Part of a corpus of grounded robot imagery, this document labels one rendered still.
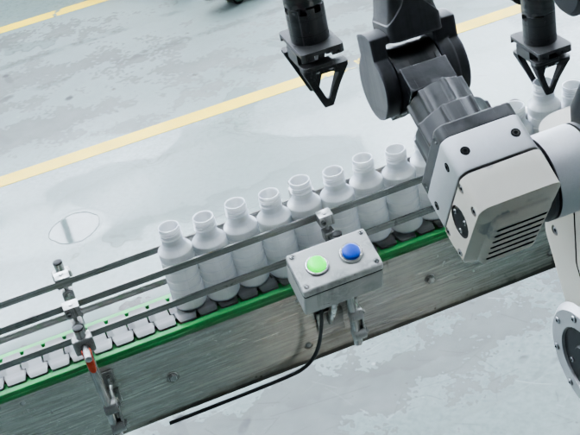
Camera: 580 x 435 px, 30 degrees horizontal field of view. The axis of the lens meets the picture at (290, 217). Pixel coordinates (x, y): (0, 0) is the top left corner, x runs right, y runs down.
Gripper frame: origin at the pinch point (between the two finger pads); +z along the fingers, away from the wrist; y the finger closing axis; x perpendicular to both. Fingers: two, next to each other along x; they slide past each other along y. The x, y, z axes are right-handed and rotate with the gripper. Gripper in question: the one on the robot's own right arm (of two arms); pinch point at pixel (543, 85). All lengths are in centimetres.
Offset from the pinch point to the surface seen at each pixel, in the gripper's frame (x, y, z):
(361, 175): 36.7, -0.7, 4.3
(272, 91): -13, 260, 118
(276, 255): 55, -3, 13
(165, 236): 72, -1, 3
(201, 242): 67, -2, 5
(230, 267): 63, -2, 12
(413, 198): 28.5, -2.9, 11.2
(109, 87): 50, 316, 117
